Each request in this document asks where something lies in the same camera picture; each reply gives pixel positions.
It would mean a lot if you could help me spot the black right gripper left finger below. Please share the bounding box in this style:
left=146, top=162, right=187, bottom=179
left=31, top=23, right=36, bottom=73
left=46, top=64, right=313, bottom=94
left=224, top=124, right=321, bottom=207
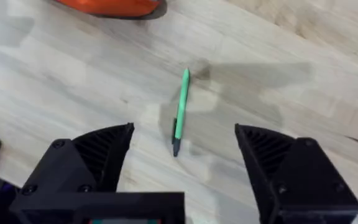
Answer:
left=9, top=122, right=135, bottom=207

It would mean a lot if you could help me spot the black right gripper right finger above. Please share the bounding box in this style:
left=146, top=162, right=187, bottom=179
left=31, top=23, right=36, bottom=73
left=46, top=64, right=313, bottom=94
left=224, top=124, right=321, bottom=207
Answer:
left=234, top=123, right=358, bottom=224

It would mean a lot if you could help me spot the orange zip bag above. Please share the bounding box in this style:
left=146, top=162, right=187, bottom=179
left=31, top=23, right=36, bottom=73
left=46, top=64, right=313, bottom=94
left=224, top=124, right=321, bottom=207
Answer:
left=55, top=0, right=162, bottom=17

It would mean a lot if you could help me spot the green pen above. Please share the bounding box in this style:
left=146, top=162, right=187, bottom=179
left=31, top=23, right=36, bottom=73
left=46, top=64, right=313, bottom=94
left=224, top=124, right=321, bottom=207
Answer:
left=171, top=68, right=191, bottom=157

